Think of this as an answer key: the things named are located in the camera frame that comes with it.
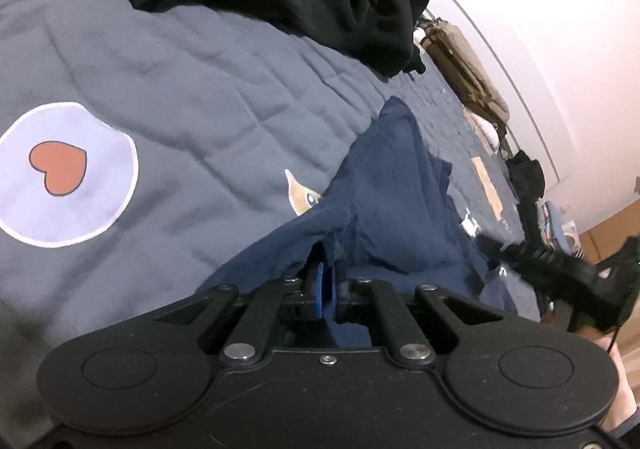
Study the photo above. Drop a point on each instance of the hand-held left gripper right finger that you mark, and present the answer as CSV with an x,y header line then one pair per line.
x,y
341,289

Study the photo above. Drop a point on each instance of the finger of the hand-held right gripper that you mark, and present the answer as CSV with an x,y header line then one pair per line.
x,y
500,251

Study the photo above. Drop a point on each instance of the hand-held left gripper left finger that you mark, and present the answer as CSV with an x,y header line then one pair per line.
x,y
316,286

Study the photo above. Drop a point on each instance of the navy printed t-shirt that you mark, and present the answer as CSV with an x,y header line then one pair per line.
x,y
390,209

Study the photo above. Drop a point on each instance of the person's right forearm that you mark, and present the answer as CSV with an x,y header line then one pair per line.
x,y
625,404

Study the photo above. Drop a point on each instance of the blue-topped folded clothes stack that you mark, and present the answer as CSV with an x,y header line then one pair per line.
x,y
550,224

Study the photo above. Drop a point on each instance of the black folded clothes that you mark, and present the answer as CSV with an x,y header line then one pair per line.
x,y
527,174

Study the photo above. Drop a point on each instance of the white fan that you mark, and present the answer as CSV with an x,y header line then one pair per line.
x,y
571,236

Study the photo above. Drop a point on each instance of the small white pillow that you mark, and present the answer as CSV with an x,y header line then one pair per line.
x,y
492,134

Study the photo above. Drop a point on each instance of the white headboard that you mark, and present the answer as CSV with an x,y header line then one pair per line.
x,y
540,104

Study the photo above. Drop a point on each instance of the folded khaki brown duvet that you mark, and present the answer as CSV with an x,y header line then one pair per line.
x,y
465,69

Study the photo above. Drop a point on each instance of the grey printed quilt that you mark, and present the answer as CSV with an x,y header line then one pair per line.
x,y
150,104

